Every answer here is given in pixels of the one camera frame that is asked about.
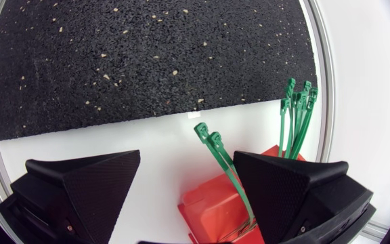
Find red plastic box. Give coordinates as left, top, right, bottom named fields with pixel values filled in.
left=177, top=144, right=307, bottom=244

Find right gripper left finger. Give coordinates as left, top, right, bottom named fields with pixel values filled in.
left=0, top=149, right=142, bottom=244

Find black speckled mat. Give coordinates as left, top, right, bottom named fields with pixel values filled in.
left=0, top=0, right=318, bottom=142

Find green cable tie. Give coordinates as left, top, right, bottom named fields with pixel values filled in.
left=194, top=122, right=257, bottom=228
left=207, top=131, right=239, bottom=177

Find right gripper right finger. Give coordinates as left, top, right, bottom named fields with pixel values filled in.
left=232, top=150, right=377, bottom=244

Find bundle of green cable ties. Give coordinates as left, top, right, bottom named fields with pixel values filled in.
left=278, top=77, right=319, bottom=160

